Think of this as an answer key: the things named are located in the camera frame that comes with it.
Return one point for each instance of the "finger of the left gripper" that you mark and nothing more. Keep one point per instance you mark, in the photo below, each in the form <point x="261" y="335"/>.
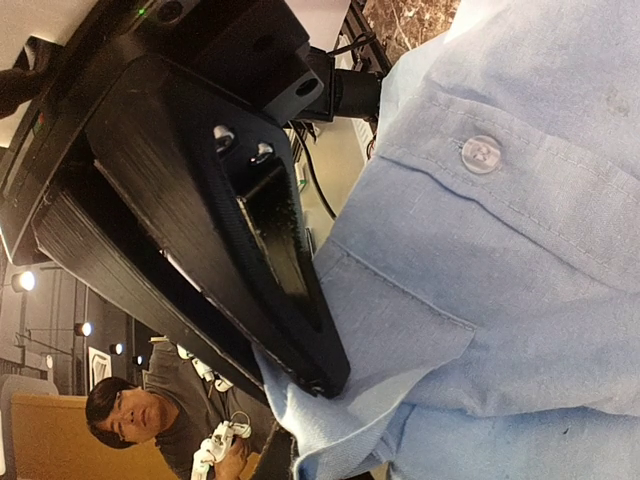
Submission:
<point x="106" y="248"/>
<point x="211" y="181"/>

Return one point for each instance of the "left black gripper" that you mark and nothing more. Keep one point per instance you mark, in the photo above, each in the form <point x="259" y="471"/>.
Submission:
<point x="252" y="49"/>

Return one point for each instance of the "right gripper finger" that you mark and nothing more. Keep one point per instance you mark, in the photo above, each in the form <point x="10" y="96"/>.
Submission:
<point x="277" y="457"/>

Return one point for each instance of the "light blue shirt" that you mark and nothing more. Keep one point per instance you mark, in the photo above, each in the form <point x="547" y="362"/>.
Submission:
<point x="484" y="273"/>

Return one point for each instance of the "operator in dark shirt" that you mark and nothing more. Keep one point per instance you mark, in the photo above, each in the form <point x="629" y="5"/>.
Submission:
<point x="176" y="409"/>

